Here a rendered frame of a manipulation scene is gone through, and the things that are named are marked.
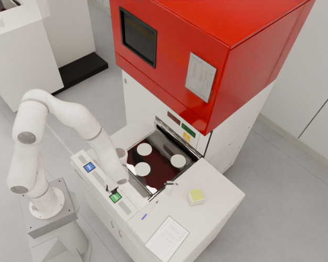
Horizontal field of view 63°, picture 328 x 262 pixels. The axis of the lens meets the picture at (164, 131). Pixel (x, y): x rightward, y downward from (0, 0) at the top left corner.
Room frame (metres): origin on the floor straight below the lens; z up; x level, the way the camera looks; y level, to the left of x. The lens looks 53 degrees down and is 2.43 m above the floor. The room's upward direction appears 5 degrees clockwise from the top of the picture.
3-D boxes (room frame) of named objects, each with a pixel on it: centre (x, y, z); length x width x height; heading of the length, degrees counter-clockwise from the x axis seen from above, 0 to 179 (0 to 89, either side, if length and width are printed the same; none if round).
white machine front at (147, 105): (1.22, 0.03, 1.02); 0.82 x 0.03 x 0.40; 48
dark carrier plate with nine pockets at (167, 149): (0.93, 0.04, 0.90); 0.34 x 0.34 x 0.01; 47
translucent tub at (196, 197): (0.64, -0.21, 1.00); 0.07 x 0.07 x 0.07; 22
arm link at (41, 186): (0.60, 0.64, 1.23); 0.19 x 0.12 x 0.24; 11
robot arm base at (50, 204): (0.56, 0.63, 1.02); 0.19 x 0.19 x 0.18
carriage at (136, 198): (0.72, 0.21, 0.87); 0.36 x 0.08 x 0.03; 48
